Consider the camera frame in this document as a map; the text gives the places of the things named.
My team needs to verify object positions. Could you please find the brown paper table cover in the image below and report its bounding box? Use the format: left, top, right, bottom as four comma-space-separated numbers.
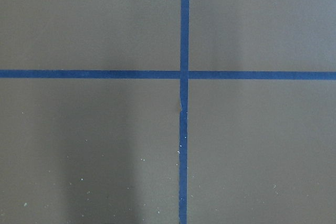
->
1, 0, 335, 223

